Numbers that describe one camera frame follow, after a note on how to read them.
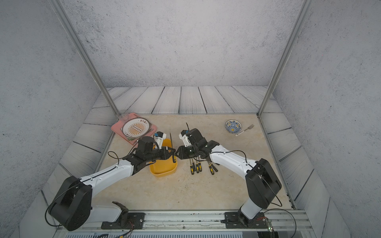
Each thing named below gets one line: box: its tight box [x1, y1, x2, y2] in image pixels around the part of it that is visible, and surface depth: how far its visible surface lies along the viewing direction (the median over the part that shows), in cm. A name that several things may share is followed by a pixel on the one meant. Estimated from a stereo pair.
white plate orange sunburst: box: [122, 117, 151, 138], surface depth 113 cm
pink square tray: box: [111, 113, 158, 146], surface depth 113 cm
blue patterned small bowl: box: [224, 119, 243, 134], surface depth 113 cm
